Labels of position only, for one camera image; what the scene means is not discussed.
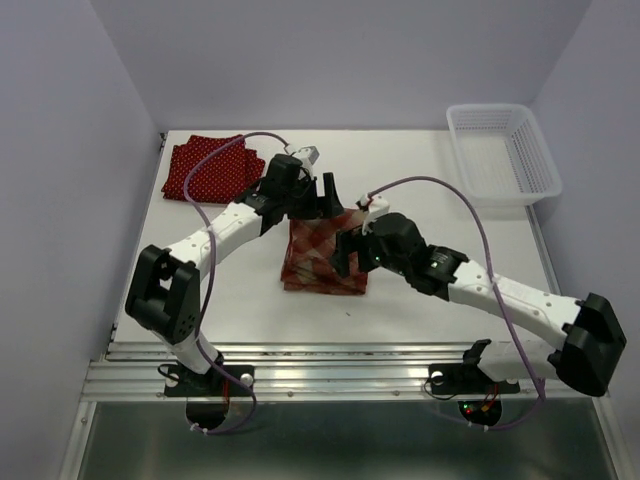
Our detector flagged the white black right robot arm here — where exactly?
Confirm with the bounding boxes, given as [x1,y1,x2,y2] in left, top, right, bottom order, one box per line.
[330,213,627,397]

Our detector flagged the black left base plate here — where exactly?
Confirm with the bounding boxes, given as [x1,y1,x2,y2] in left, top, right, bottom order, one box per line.
[157,363,250,398]

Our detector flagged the red plaid skirt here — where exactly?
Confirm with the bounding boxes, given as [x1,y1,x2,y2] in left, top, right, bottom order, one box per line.
[280,209,368,296]

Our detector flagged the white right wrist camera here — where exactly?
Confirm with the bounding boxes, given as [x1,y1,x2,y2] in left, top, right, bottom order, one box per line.
[356,194,390,235]

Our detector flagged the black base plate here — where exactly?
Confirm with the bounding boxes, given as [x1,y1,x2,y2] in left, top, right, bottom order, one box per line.
[426,363,520,397]
[157,363,250,398]

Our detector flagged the red polka dot skirt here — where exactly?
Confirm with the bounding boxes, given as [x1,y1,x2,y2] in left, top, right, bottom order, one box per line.
[161,135,266,204]

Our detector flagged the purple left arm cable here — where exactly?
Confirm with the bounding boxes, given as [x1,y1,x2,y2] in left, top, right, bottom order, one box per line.
[182,131,259,436]

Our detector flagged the aluminium mounting rail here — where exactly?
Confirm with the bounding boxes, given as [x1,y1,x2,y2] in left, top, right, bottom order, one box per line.
[82,341,612,401]

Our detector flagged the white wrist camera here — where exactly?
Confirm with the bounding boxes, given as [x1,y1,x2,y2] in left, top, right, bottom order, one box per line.
[293,146,320,170]
[356,194,390,235]

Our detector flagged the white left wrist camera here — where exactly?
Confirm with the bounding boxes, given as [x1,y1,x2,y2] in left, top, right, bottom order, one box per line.
[293,146,320,170]

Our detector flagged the white plastic basket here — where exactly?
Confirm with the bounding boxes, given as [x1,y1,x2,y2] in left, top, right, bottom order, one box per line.
[446,104,562,207]

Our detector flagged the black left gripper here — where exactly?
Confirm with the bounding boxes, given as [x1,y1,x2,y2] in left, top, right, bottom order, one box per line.
[281,173,342,220]

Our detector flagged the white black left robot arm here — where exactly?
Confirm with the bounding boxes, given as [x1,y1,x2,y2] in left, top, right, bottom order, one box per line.
[124,146,344,394]

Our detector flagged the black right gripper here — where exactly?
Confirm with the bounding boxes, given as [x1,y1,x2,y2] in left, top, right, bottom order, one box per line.
[329,223,410,276]

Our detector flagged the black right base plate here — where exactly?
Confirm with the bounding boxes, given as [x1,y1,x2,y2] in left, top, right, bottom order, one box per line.
[426,363,520,397]

